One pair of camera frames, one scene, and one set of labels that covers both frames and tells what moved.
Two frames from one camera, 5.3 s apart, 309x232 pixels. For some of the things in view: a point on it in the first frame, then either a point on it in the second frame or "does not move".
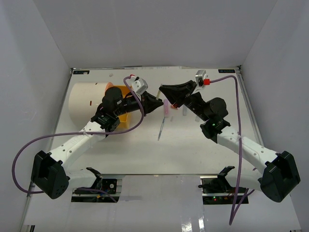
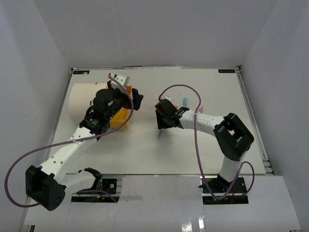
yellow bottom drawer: (124, 119) does not move
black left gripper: (149, 103) → (128, 102)
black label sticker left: (81, 72) does not move
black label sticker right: (226, 71) does not move
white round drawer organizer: (84, 98) does not move
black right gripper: (178, 95) → (161, 124)
